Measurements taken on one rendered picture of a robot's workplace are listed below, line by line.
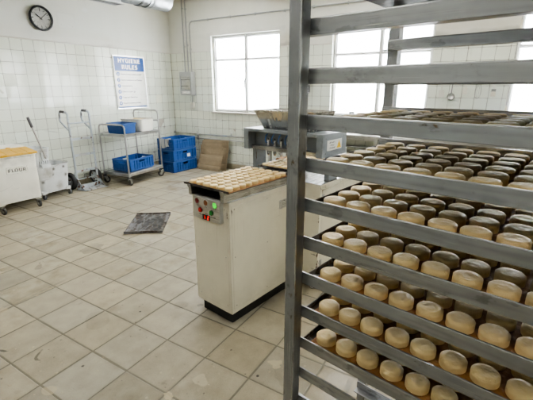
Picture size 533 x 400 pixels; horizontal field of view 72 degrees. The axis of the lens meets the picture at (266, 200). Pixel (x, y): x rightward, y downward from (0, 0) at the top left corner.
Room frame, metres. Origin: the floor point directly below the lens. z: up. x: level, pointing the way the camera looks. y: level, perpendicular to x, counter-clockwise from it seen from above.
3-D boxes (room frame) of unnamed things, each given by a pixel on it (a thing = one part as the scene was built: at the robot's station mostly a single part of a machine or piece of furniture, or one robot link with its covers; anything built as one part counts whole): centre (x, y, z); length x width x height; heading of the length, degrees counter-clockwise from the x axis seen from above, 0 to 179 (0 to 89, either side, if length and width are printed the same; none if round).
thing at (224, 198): (2.78, -0.39, 0.87); 2.01 x 0.03 x 0.07; 140
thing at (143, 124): (6.20, 2.14, 0.90); 0.44 x 0.36 x 0.20; 67
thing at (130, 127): (5.84, 2.28, 0.88); 0.40 x 0.30 x 0.16; 62
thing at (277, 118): (2.79, -0.20, 1.25); 0.56 x 0.29 x 0.14; 50
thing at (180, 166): (6.81, 1.66, 0.10); 0.60 x 0.40 x 0.20; 146
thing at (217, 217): (2.13, 0.36, 0.77); 0.24 x 0.04 x 0.14; 50
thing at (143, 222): (3.91, 1.34, 0.02); 0.60 x 0.40 x 0.03; 6
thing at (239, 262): (2.41, 0.12, 0.45); 0.70 x 0.34 x 0.90; 140
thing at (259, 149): (2.79, -0.20, 1.01); 0.72 x 0.33 x 0.34; 50
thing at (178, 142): (6.81, 1.66, 0.50); 0.60 x 0.40 x 0.20; 151
